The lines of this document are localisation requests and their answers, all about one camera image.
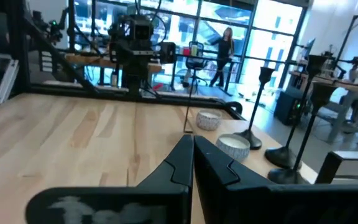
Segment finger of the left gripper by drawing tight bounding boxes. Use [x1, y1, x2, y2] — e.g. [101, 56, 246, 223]
[138, 60, 149, 78]
[127, 60, 139, 78]

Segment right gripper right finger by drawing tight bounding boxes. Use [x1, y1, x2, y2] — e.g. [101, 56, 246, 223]
[194, 135, 358, 224]

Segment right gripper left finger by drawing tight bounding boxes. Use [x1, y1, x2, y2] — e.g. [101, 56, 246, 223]
[24, 133, 196, 224]

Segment white tealight candle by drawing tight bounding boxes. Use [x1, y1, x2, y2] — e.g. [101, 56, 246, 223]
[215, 133, 251, 162]

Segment white red speckled candle tin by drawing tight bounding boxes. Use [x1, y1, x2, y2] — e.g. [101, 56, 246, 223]
[195, 108, 223, 131]

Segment tall black candlestick holder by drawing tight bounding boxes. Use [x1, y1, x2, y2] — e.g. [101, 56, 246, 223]
[264, 54, 329, 170]

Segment black office chair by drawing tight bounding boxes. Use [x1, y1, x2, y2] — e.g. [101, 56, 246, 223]
[181, 40, 209, 94]

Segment wooden background table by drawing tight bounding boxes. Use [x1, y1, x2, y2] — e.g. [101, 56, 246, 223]
[65, 53, 163, 74]

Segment person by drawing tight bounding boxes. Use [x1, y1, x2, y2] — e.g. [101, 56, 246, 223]
[208, 27, 236, 88]

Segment black computer tower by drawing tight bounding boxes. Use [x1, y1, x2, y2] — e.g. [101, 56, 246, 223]
[273, 89, 304, 126]

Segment computer monitor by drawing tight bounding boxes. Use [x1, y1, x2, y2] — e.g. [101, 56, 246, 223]
[300, 39, 316, 62]

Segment wooden desk grey legs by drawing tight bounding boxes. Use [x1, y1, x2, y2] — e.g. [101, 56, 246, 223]
[289, 70, 358, 144]

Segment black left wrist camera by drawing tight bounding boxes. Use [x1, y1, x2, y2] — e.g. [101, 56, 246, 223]
[123, 15, 154, 42]

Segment black metal rig frame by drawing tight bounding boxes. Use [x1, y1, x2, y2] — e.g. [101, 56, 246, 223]
[11, 0, 244, 121]

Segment white metal bracket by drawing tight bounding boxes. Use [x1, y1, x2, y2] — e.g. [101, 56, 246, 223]
[0, 52, 20, 105]

